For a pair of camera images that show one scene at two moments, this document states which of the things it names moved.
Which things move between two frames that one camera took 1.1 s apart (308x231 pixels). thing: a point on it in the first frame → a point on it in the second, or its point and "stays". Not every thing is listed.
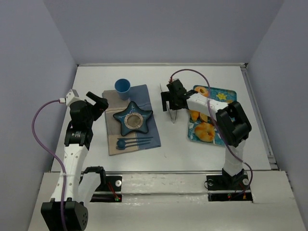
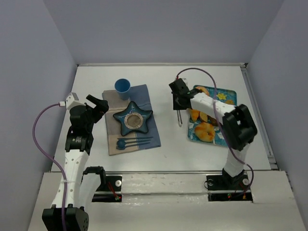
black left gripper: x=96 y=106 stays
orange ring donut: x=202 y=90 stays
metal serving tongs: x=176 y=110 → x=179 y=118
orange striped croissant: x=194 y=115 stays
